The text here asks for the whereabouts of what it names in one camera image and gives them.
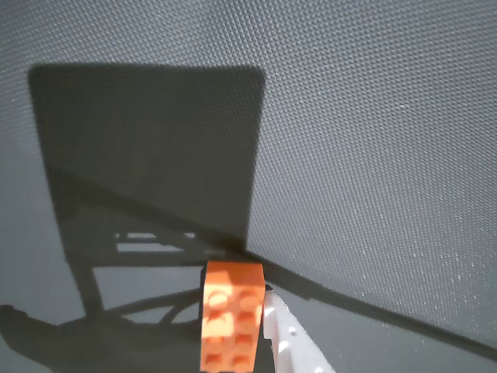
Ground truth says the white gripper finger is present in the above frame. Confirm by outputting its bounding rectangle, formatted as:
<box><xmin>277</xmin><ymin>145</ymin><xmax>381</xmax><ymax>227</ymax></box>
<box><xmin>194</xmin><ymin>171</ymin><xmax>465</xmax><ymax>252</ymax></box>
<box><xmin>262</xmin><ymin>291</ymin><xmax>335</xmax><ymax>373</ymax></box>

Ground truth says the orange lego block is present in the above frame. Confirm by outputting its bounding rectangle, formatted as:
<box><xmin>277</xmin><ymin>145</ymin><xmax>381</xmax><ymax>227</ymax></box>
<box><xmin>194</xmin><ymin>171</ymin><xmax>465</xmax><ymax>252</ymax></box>
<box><xmin>200</xmin><ymin>260</ymin><xmax>266</xmax><ymax>373</ymax></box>

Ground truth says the grey rubber mat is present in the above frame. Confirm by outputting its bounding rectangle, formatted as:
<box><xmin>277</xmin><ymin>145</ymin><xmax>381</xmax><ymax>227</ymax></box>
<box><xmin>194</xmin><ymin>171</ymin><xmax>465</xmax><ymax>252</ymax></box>
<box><xmin>0</xmin><ymin>0</ymin><xmax>497</xmax><ymax>373</ymax></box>

